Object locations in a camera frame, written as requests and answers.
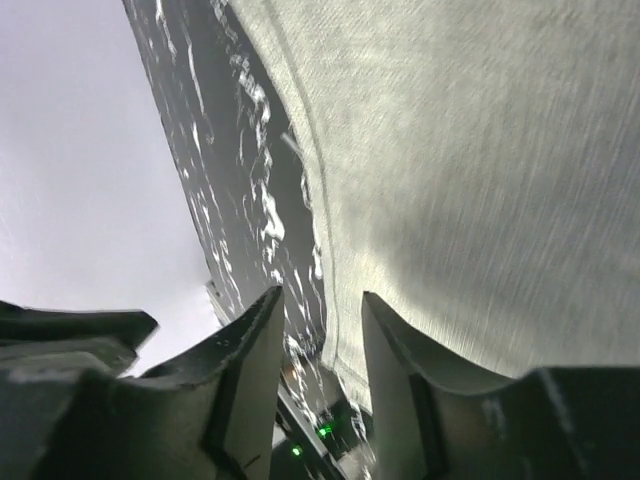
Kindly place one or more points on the grey cloth napkin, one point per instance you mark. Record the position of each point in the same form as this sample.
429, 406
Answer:
475, 164

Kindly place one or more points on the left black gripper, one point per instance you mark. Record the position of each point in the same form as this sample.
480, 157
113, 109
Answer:
107, 340

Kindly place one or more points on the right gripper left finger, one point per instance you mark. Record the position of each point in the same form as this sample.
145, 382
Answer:
207, 413

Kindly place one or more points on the black marbled table mat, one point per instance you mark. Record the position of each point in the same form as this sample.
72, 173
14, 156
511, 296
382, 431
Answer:
235, 151

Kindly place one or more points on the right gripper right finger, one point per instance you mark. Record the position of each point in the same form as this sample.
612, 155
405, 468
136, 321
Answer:
439, 416

